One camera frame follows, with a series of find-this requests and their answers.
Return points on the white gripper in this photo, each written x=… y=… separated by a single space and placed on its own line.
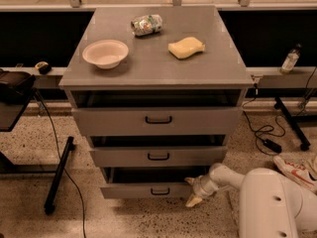
x=201 y=188

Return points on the grey bottom drawer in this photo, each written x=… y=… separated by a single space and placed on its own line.
x=148 y=182

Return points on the grey drawer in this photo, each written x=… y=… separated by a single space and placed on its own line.
x=148 y=182
x=156 y=121
x=157 y=156

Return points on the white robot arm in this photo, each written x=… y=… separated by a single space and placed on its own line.
x=270 y=205

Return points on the grey middle drawer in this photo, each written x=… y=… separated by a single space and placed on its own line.
x=157 y=156

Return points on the grey top drawer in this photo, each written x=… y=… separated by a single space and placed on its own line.
x=156 y=121

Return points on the grey drawer cabinet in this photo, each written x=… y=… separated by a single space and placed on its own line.
x=152 y=77

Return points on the white red sneaker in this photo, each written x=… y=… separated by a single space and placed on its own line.
x=304 y=174

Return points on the yellow sponge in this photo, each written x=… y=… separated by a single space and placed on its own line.
x=186 y=48

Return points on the white bowl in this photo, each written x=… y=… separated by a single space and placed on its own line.
x=105 y=54

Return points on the clear plastic bottle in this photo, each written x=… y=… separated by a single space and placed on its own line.
x=291 y=59

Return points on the crushed drink can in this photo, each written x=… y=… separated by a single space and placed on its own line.
x=146 y=25

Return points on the small tape measure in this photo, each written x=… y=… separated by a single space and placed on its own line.
x=43 y=67

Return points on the black bag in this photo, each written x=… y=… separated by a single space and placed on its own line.
x=15 y=86

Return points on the black power adapter with cable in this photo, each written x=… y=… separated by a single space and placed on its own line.
x=262 y=141

